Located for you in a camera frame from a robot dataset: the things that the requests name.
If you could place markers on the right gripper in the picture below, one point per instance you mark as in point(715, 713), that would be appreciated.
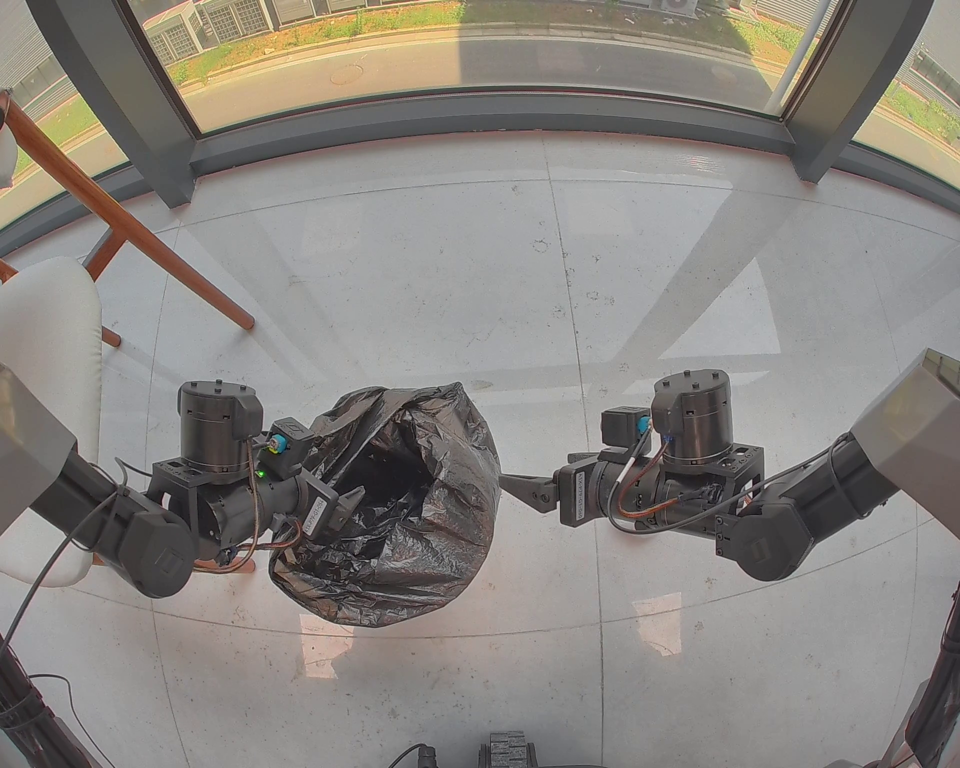
point(600, 491)

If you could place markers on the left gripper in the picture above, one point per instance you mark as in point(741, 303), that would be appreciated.
point(247, 510)

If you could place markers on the black plastic bag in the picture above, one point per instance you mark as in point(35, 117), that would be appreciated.
point(442, 540)

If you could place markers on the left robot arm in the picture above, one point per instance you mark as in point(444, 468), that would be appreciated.
point(142, 540)

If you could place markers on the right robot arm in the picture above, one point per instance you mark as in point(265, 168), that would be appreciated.
point(825, 487)

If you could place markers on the wooden chair with white cushion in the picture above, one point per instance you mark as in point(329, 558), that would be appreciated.
point(45, 337)

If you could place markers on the window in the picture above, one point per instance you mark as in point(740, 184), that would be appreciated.
point(487, 120)

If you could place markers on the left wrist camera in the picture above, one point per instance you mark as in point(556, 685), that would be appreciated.
point(289, 450)

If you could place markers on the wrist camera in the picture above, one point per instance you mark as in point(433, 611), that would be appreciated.
point(289, 450)
point(624, 429)

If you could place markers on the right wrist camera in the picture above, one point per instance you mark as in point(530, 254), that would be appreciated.
point(624, 429)

